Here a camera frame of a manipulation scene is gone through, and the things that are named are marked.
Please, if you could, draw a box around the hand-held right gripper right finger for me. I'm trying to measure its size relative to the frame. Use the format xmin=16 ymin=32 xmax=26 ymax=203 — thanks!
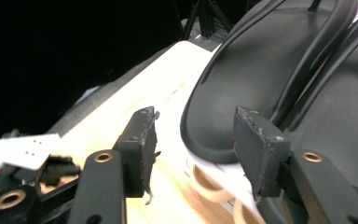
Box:
xmin=232 ymin=105 xmax=293 ymax=203

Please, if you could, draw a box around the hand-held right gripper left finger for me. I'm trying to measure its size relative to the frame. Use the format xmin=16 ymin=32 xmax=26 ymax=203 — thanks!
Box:
xmin=113 ymin=105 xmax=161 ymax=204

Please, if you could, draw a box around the black slipper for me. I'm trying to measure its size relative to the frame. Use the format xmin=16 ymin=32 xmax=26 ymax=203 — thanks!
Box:
xmin=180 ymin=0 xmax=358 ymax=164
xmin=255 ymin=6 xmax=358 ymax=224

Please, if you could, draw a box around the black metal stand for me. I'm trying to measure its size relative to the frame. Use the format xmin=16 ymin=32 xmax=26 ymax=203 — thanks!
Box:
xmin=180 ymin=0 xmax=234 ymax=40

